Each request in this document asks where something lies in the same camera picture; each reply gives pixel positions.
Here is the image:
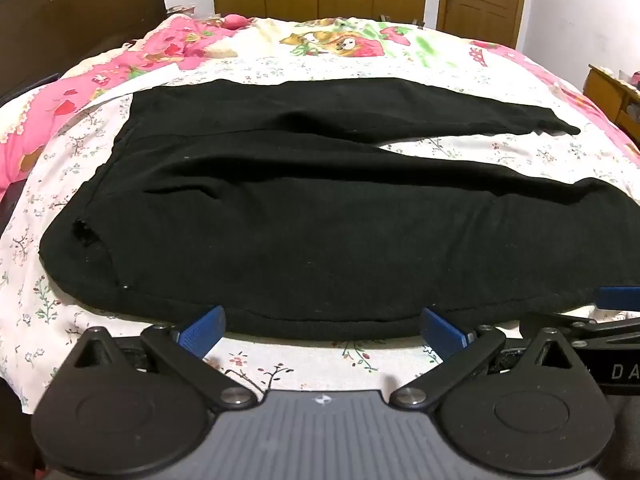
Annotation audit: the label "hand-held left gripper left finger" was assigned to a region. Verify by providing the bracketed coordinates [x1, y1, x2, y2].
[65, 305, 258, 411]

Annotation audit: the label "wooden door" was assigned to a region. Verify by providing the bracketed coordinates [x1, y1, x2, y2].
[436, 0, 532, 50]

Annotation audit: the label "wooden nightstand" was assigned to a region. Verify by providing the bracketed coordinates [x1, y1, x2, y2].
[582, 64, 640, 148]

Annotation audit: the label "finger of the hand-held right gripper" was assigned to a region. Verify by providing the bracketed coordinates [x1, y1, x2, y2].
[519, 311, 640, 347]
[594, 286, 640, 313]

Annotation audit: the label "black pants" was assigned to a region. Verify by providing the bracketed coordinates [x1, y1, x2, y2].
[39, 77, 640, 343]

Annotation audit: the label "pink strawberry printed quilt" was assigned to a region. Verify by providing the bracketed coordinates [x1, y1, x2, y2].
[0, 12, 640, 201]

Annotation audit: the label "white floral bed sheet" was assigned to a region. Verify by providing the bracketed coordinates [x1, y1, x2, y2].
[0, 52, 640, 408]

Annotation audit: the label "dark wooden headboard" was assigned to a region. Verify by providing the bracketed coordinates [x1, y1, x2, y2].
[0, 0, 168, 106]

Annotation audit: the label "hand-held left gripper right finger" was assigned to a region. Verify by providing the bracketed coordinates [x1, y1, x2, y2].
[390, 306, 581, 411]

